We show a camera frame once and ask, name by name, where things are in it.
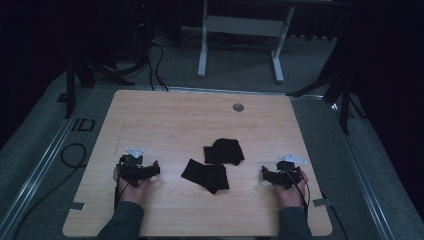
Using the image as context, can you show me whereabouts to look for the black floor cable loop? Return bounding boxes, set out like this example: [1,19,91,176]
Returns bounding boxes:
[12,142,89,240]

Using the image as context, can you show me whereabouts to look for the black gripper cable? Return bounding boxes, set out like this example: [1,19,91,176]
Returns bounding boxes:
[113,179,132,212]
[284,165,312,218]

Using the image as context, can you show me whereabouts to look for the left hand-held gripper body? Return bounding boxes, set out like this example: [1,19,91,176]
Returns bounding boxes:
[116,147,153,188]

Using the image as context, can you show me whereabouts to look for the person's left hand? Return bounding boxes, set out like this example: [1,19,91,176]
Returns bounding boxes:
[112,164,151,205]

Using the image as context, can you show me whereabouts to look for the person's right hand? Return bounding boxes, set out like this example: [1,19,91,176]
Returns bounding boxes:
[273,169,310,210]

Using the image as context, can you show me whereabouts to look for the black sock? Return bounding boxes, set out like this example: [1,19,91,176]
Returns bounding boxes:
[203,138,245,167]
[180,158,230,195]

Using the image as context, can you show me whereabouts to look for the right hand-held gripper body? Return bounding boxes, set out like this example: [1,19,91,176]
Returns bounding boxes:
[273,153,309,191]

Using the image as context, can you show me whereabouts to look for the black tripod stand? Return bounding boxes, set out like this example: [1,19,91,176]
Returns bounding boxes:
[56,49,136,120]
[286,33,368,135]

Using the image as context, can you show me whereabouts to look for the white desk frame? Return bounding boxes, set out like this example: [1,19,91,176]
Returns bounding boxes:
[197,0,296,84]

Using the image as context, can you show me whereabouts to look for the black tape floor marking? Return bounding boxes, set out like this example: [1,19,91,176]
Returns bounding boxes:
[71,117,97,132]

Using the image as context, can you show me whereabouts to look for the black hanging cables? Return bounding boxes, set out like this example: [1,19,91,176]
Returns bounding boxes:
[145,33,170,92]

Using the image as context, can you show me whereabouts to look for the dark equipment rack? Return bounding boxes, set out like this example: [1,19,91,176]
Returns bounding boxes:
[132,0,155,63]

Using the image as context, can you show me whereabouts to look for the grey tape strip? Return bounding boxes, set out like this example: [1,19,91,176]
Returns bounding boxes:
[312,198,333,208]

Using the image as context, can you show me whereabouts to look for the metal floor rail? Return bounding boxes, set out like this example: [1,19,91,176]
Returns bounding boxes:
[0,87,95,240]
[329,99,397,240]

